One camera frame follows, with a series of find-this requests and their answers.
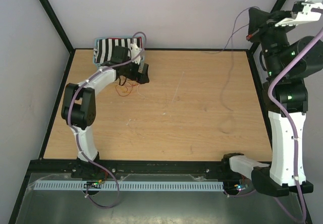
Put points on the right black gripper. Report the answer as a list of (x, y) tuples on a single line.
[(265, 21)]

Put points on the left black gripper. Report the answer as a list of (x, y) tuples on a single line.
[(140, 77)]

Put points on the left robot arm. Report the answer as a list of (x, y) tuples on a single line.
[(79, 102)]

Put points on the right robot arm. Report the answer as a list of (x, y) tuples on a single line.
[(287, 66)]

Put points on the white zip tie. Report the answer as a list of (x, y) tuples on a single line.
[(177, 88)]

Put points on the black white striped cloth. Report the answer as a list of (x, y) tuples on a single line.
[(103, 48)]

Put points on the light blue plastic basket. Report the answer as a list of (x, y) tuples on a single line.
[(139, 39)]

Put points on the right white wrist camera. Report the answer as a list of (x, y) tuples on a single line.
[(303, 11)]

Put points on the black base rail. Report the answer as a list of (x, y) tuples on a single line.
[(84, 170)]

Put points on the black enclosure frame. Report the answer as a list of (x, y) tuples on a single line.
[(17, 210)]

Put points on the light blue slotted cable duct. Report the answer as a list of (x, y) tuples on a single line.
[(130, 186)]

